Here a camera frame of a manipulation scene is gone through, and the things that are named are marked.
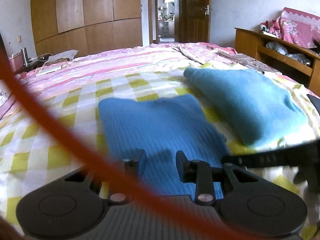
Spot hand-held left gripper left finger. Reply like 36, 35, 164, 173
64, 149, 147, 203

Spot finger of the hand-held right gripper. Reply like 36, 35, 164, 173
306, 93, 320, 111
221, 140, 320, 196

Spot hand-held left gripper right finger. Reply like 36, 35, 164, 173
175, 150, 261, 203

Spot blue ribbed knit garment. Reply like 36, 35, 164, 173
97, 95, 228, 196

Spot light blue fleece garment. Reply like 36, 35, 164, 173
184, 67, 308, 147

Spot clear plastic bag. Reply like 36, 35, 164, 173
265, 41, 311, 66

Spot pink floral cushion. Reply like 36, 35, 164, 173
259, 7, 320, 48

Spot brown patterned cloth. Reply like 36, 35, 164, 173
217, 51, 266, 75

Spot yellow white checked bedsheet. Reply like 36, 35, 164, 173
0, 62, 320, 240

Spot wooden headboard shelf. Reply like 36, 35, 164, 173
234, 27, 320, 96

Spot pink striped quilt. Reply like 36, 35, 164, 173
0, 42, 283, 120

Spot white cloth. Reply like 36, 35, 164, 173
53, 49, 78, 61

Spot brown wooden door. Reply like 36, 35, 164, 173
180, 0, 211, 43

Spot white printed pillow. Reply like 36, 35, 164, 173
0, 80, 18, 120

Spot wooden wardrobe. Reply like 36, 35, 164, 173
30, 0, 143, 56

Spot pink box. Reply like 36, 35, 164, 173
8, 55, 25, 73

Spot orange cable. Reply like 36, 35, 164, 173
0, 34, 240, 240

